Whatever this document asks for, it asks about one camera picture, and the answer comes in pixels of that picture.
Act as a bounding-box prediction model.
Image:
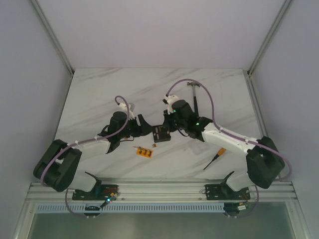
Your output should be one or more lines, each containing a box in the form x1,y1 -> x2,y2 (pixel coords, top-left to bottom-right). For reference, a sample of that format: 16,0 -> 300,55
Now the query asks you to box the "black fuse box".
152,125 -> 171,143

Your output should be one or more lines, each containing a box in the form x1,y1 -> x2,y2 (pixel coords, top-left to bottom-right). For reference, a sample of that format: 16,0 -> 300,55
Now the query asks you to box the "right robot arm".
163,95 -> 285,199

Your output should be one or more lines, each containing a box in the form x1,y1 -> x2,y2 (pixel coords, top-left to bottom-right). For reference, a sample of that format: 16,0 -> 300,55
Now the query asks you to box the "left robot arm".
33,112 -> 152,200

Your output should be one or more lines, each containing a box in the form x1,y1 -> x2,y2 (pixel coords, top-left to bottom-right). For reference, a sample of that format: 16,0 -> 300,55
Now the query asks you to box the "claw hammer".
187,82 -> 200,116

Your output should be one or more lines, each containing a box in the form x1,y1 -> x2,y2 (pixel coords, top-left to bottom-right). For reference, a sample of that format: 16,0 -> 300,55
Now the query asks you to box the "orange terminal block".
134,146 -> 154,158

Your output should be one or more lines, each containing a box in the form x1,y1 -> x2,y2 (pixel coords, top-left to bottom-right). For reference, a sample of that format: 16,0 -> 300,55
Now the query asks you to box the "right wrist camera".
162,95 -> 179,115

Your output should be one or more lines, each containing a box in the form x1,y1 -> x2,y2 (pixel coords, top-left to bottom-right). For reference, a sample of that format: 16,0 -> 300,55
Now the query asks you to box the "orange handled screwdriver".
203,148 -> 226,170

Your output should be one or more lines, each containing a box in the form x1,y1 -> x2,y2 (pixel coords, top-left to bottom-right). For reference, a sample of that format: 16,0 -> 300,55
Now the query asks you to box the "aluminium rail frame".
26,178 -> 298,201

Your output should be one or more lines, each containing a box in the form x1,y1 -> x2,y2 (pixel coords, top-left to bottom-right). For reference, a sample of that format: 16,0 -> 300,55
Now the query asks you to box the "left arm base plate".
72,184 -> 119,201

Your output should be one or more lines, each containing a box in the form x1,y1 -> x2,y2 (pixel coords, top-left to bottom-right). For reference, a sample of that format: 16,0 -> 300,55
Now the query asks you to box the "white cable duct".
34,203 -> 251,214

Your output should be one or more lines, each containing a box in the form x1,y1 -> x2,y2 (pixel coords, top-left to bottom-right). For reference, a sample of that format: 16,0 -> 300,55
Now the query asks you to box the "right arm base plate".
204,184 -> 251,201

